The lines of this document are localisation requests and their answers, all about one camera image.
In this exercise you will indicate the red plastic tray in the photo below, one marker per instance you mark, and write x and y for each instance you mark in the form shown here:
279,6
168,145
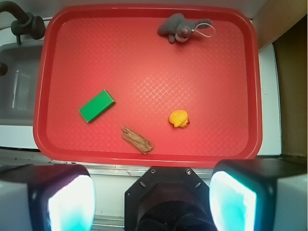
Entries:
117,48

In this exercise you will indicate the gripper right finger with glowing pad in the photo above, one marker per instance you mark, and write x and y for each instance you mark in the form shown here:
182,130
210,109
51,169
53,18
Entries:
261,194

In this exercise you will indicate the grey plush bunny toy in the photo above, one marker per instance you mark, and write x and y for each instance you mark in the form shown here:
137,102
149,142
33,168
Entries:
178,28

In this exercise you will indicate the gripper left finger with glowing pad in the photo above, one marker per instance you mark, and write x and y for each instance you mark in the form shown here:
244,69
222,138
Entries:
46,198

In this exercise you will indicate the brown wood piece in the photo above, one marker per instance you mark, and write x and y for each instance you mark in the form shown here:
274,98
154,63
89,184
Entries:
138,141

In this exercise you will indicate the green rectangular block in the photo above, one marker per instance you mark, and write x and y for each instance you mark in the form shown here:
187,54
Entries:
96,106

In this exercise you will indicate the grey toy sink basin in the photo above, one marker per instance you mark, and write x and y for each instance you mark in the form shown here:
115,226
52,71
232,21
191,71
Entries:
18,86

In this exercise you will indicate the yellow rubber duck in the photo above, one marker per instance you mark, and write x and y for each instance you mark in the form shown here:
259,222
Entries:
179,119

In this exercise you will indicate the dark toy faucet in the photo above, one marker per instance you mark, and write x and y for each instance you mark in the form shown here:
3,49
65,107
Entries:
25,23

